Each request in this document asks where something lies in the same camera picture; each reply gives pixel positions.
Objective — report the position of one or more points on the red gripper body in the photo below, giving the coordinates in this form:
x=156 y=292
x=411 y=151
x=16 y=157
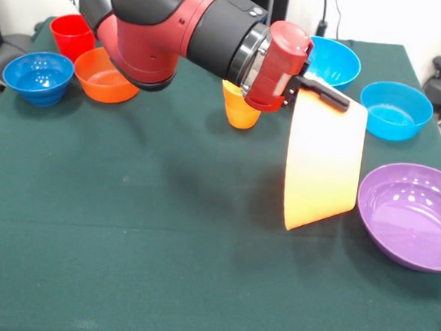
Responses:
x=281 y=56

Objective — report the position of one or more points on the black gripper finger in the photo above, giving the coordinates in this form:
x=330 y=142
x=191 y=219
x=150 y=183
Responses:
x=324 y=94

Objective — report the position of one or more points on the large orange bowl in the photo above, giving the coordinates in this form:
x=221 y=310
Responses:
x=323 y=161

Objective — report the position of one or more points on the orange cup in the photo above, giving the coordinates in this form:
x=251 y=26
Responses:
x=241 y=115

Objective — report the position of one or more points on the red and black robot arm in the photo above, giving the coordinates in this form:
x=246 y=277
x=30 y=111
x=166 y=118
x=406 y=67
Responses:
x=159 y=17

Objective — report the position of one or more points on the large light blue bowl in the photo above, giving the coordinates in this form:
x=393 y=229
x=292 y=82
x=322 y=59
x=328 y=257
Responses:
x=337 y=64

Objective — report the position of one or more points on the small light blue bowl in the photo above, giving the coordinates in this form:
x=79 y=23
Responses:
x=396 y=113

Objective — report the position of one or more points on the purple bowl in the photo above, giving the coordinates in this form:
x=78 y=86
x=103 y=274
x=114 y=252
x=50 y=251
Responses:
x=410 y=216

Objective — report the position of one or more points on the red-orange bowl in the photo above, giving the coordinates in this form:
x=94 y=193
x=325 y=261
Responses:
x=101 y=85

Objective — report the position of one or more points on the red cup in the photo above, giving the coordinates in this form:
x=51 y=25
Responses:
x=68 y=35

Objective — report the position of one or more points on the dark green tablecloth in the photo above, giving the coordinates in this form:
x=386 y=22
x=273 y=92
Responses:
x=124 y=242

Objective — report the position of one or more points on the dark blue bowl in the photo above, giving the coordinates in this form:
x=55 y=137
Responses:
x=37 y=78

